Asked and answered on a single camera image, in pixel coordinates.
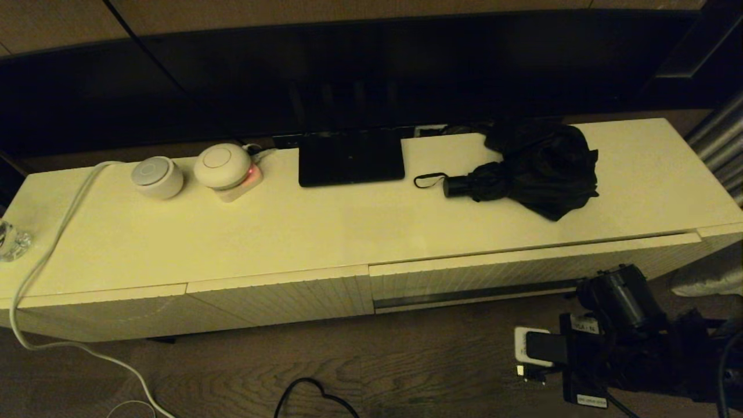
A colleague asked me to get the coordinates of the black television base plate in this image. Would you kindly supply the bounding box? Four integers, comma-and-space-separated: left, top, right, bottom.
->
298, 129, 406, 188

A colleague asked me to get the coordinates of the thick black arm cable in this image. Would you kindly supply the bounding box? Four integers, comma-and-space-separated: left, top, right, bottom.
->
715, 325, 743, 418

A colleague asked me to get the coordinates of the clear glass object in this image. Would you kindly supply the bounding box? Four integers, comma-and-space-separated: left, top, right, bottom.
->
0, 219, 33, 262

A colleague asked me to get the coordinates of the long white power cable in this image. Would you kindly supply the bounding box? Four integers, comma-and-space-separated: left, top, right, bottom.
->
9, 161, 175, 418

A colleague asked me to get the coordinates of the large black television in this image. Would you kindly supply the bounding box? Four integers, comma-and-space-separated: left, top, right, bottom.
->
0, 7, 717, 158

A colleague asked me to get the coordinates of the black looped floor cable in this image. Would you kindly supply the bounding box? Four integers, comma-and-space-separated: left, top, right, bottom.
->
273, 377, 360, 418

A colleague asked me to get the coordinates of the white plug with cord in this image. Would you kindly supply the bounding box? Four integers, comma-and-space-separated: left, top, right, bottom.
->
243, 143, 280, 163

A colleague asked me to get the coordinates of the white power strip red light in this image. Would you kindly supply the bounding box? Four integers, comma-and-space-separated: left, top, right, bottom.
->
216, 164, 264, 203

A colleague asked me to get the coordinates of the white fluted cabinet front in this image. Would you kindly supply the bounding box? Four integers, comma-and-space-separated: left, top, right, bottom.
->
186, 265, 375, 333

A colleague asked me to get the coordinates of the small white round speaker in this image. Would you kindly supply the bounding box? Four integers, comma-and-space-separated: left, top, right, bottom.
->
131, 156, 184, 200

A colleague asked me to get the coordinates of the white dome-shaped device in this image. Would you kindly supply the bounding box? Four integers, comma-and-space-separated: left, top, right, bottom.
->
193, 143, 252, 190

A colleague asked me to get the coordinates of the white TV cabinet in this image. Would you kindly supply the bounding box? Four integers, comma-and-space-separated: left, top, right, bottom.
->
0, 118, 743, 344

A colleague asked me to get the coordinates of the black umbrella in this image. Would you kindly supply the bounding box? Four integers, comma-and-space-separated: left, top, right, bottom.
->
414, 119, 600, 222

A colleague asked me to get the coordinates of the white fluted drawer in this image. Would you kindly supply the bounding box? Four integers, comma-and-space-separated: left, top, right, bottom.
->
369, 232, 702, 315

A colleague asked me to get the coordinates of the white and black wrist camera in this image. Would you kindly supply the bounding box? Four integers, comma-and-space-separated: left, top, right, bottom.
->
514, 327, 568, 369

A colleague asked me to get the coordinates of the white smooth cabinet front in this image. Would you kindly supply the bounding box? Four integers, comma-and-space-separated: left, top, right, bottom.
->
0, 283, 256, 343

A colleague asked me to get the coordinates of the grey pleated curtain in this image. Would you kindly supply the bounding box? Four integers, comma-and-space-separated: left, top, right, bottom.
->
668, 90, 743, 297

